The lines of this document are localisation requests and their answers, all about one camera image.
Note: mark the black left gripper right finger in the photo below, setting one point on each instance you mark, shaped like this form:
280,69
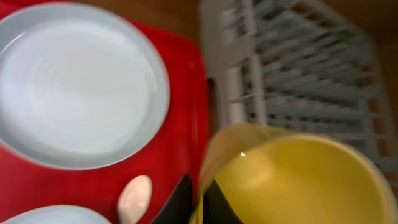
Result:
216,209

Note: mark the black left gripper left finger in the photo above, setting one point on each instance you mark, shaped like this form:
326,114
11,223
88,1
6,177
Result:
178,207

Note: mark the yellow plastic cup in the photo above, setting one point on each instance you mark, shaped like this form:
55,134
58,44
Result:
274,175

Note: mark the light blue small bowl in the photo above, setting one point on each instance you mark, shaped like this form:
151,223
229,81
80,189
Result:
59,214

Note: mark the grey dishwasher rack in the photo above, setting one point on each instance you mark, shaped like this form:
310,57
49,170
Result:
301,66

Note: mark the white plastic spoon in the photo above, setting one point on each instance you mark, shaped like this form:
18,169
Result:
134,200

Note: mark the red serving tray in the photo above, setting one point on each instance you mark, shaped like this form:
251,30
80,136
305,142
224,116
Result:
176,149

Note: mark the light blue large plate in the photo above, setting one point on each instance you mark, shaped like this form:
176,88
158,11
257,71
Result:
81,88

